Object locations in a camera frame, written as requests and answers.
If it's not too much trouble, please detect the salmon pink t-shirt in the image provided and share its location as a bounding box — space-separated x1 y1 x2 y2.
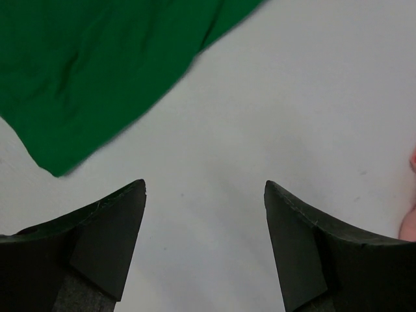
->
398 149 416 242

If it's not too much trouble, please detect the green t-shirt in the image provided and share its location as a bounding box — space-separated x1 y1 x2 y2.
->
1 1 259 177

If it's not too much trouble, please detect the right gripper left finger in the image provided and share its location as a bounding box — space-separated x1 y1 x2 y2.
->
1 179 146 311

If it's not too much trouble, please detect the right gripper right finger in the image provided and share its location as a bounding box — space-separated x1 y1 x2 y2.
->
264 181 415 311

